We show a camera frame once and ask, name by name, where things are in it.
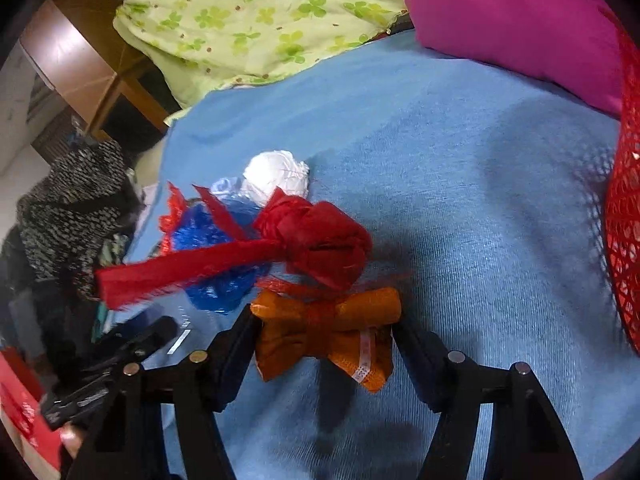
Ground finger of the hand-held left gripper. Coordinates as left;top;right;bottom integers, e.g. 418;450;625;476
95;316;179;362

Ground white plastic bag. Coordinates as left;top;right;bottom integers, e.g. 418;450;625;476
242;150;311;209

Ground black white speckled garment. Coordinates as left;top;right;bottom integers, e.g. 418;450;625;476
15;140;137;302

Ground wooden side table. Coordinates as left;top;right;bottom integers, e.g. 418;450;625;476
20;0;168;142

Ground blue blanket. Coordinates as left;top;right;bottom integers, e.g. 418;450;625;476
97;30;640;480

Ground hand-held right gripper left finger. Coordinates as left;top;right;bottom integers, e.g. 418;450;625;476
67;302;263;480

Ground red cardboard box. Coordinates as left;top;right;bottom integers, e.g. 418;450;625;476
0;350;63;479

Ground orange mesh bag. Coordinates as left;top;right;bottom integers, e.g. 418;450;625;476
250;287;403;394

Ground green clover print quilt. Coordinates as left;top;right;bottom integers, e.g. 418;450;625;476
114;0;412;126

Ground red mesh bag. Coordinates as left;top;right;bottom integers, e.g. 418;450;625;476
95;185;373;311

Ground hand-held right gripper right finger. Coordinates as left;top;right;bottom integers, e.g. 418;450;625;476
390;317;586;480

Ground cream bed sheet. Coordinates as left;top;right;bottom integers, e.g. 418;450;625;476
132;125;173;196

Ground red plastic bag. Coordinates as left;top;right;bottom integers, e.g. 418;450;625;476
159;182;189;252

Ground red plastic basket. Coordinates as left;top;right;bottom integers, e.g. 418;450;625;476
602;10;640;352

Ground pink pillow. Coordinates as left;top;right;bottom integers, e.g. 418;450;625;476
392;0;627;117

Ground pale blue plastic bag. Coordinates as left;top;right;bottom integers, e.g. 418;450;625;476
210;176;251;202

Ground person's left hand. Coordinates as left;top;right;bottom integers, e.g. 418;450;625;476
60;425;84;461

